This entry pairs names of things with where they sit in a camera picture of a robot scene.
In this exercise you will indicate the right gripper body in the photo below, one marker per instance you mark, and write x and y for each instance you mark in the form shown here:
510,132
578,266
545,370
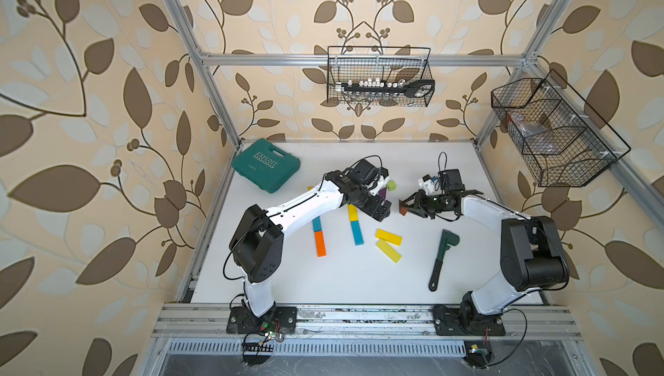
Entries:
429,204

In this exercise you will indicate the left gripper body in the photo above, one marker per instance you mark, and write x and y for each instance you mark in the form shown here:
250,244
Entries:
373,203

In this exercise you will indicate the brown block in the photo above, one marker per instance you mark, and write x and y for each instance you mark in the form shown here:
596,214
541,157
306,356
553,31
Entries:
403,209

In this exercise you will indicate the teal long block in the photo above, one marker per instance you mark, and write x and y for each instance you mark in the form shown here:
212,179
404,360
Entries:
357,234

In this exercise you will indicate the teal long block diagonal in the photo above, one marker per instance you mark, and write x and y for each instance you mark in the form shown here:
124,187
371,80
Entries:
317,225

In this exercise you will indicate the orange rectangular block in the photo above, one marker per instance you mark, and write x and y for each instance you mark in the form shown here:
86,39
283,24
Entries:
320,244

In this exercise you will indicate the lime yellow rectangular block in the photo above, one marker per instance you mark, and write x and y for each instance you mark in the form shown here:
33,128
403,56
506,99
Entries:
389,251

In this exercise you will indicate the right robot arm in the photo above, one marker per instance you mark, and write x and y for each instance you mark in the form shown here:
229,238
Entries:
531,255

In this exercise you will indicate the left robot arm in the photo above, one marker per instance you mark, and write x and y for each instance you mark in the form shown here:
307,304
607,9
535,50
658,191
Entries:
258,242

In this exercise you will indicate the green plastic tool case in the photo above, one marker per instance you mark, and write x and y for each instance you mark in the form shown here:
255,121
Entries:
266,165

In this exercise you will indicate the plastic bag in basket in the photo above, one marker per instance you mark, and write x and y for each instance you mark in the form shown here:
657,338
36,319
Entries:
532,138

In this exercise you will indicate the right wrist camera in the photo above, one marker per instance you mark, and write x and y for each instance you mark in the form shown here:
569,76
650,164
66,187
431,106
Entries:
430,185

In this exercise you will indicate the socket set rail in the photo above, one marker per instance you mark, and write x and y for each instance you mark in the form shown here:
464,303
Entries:
412,90

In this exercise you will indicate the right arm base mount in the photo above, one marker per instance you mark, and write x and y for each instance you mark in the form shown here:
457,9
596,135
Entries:
465,320

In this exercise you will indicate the back wire basket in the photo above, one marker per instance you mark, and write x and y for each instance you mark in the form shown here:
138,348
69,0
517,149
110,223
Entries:
353,64

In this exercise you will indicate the wire basket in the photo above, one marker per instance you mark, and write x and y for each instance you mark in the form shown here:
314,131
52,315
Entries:
353,64
588,144

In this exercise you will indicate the right wire basket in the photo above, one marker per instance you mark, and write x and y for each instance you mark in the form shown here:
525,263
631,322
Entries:
588,144

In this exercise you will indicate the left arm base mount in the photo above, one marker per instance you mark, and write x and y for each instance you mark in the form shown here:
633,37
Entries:
278,319

